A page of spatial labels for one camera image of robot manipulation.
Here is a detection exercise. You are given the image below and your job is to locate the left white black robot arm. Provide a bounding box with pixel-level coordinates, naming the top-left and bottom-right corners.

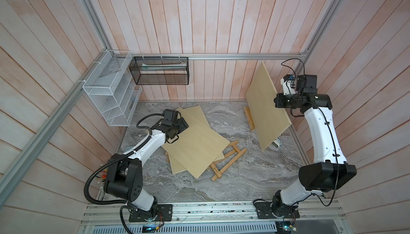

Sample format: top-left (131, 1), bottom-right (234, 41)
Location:
top-left (104, 109), bottom-right (189, 214)

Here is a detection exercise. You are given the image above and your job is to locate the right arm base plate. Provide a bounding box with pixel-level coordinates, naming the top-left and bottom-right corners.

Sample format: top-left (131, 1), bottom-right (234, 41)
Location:
top-left (253, 201), bottom-right (300, 219)

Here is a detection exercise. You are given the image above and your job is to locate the wooden easel under boards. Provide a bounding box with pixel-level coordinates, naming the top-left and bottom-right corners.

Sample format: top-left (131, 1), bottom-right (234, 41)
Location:
top-left (209, 140), bottom-right (247, 182)

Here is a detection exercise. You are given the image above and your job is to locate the horizontal aluminium wall profile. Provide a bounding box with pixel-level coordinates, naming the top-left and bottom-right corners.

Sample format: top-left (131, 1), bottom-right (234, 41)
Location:
top-left (130, 53), bottom-right (307, 60)

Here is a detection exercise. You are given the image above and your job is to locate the wooden easel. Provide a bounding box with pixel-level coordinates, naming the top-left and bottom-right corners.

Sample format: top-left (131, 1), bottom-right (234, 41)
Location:
top-left (244, 106), bottom-right (255, 132)
top-left (209, 140), bottom-right (247, 182)

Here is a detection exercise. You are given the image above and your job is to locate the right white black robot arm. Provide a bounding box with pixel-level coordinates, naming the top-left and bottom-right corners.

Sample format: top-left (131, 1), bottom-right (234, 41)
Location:
top-left (271, 75), bottom-right (357, 218)

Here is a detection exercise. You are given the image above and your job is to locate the black wire mesh basket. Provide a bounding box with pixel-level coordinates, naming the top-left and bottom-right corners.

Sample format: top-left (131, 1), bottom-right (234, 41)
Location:
top-left (129, 56), bottom-right (190, 86)

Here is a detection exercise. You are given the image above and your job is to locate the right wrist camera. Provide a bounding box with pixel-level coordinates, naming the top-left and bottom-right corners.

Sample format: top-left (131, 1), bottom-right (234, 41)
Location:
top-left (281, 74), bottom-right (296, 95)

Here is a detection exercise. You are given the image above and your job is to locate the pink cup of pencils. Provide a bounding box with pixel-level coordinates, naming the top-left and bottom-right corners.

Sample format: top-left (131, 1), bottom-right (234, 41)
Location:
top-left (95, 168), bottom-right (107, 183)

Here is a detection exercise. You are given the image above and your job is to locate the white wire mesh shelf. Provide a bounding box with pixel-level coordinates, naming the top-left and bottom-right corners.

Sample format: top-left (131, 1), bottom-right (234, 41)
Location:
top-left (83, 50), bottom-right (142, 127)

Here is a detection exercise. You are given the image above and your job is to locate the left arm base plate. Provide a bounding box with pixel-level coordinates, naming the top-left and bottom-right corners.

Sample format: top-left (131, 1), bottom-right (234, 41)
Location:
top-left (129, 204), bottom-right (173, 222)

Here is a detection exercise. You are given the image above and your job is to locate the plywood board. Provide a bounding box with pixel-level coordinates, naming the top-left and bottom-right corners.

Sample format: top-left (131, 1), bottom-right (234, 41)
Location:
top-left (165, 106), bottom-right (210, 174)
top-left (246, 63), bottom-right (291, 151)
top-left (163, 107), bottom-right (230, 179)

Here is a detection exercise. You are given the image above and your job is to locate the aluminium front rail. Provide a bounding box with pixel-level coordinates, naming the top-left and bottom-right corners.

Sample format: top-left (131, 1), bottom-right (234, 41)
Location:
top-left (78, 198), bottom-right (348, 234)

